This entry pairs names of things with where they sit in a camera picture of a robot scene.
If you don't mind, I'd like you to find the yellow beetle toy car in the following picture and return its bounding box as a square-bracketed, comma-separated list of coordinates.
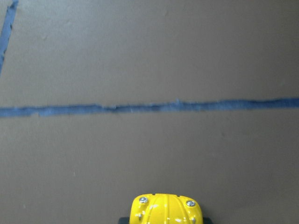
[118, 193, 212, 224]

